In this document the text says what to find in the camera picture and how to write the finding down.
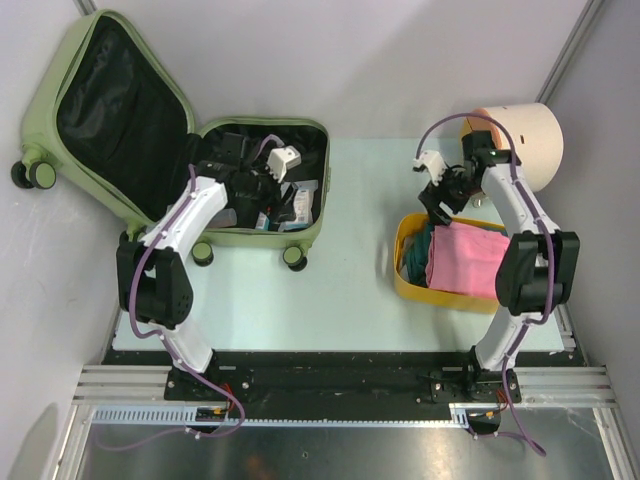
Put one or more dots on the white labelled packet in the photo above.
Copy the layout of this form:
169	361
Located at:
302	203

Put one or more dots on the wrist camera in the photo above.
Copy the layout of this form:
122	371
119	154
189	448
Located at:
432	163
281	160

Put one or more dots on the right corner aluminium post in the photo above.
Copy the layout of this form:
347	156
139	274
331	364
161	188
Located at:
576	40

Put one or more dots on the green hard-shell suitcase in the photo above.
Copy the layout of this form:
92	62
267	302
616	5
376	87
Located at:
108	117

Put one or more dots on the pink fabric garment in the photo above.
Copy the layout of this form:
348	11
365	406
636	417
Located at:
464	259

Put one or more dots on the white cylindrical container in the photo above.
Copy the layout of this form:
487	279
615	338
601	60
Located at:
537	136

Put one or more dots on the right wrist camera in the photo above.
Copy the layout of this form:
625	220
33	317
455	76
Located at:
432	163

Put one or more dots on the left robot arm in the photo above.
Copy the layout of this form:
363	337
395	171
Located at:
153	283

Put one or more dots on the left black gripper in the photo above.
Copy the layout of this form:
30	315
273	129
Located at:
263	205

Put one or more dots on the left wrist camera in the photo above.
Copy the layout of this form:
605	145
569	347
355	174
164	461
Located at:
281	160

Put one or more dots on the teal fabric garment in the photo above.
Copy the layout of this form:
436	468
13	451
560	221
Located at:
416	255

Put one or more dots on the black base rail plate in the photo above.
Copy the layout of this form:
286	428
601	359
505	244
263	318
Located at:
337	385

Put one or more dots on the white slotted cable duct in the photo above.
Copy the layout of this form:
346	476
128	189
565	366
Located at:
320	419

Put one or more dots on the corner aluminium post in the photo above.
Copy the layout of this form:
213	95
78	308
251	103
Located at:
576	40
86	7

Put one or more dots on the yellow plastic basket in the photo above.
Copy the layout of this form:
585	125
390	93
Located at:
408	226

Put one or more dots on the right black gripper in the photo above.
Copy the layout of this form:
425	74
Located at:
433	196

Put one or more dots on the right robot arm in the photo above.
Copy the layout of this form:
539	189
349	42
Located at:
537	271

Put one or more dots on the clear plastic bottle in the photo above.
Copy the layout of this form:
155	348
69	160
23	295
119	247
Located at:
224	219

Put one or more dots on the left corner aluminium post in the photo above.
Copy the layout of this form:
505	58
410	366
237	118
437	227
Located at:
86	7

